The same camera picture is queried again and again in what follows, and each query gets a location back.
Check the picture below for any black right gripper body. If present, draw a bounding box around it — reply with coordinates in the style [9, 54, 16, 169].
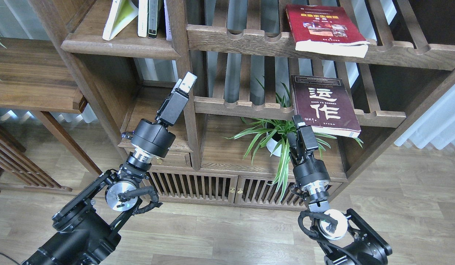
[290, 127, 330, 192]

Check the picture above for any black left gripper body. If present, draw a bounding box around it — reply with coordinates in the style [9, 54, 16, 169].
[121, 88, 188, 158]

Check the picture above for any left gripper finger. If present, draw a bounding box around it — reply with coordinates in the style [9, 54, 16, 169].
[179, 72, 197, 93]

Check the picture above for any dark maroon cover book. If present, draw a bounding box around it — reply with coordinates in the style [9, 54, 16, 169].
[291, 75, 361, 138]

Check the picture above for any yellow green cover book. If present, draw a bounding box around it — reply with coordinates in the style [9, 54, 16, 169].
[102, 0, 138, 40]

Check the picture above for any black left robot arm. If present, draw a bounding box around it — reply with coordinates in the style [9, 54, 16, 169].
[23, 72, 197, 265]

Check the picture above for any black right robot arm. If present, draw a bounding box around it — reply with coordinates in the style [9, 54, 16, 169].
[288, 115, 392, 265]

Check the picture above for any green spider plant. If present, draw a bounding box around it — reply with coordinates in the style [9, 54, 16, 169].
[232, 94, 363, 199]

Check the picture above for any dark wooden bookshelf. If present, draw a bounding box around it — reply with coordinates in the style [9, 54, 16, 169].
[29, 0, 455, 209]

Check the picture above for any dark green upright book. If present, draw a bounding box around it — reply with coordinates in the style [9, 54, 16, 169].
[147, 0, 163, 38]

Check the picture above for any white upright book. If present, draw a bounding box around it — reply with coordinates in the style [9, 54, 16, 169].
[138, 0, 149, 38]

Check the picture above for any red cover book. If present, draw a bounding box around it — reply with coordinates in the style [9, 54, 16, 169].
[285, 4, 369, 58]

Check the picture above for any wooden slatted rack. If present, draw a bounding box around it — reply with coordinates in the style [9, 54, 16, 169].
[0, 125, 72, 193]

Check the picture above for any wooden side table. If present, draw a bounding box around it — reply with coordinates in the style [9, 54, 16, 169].
[0, 38, 104, 174]

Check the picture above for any white curtain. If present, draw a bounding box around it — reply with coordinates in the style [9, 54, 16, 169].
[394, 85, 455, 150]

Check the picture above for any white book behind post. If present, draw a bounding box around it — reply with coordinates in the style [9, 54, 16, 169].
[163, 0, 172, 41]

